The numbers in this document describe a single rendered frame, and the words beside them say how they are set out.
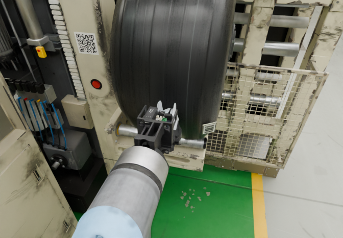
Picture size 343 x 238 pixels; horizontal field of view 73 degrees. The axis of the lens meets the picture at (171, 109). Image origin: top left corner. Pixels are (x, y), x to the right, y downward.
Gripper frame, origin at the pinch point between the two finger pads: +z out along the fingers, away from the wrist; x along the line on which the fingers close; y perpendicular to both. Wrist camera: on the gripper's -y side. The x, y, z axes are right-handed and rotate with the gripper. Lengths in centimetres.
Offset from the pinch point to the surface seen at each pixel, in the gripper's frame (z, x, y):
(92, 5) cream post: 19.3, 28.6, 21.5
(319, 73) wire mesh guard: 64, -56, -9
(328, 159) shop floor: 121, -110, -102
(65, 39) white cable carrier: 22.3, 42.7, 9.6
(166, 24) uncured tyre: 4.7, 2.4, 20.9
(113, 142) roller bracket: 13.4, 24.8, -25.5
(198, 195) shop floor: 63, -9, -109
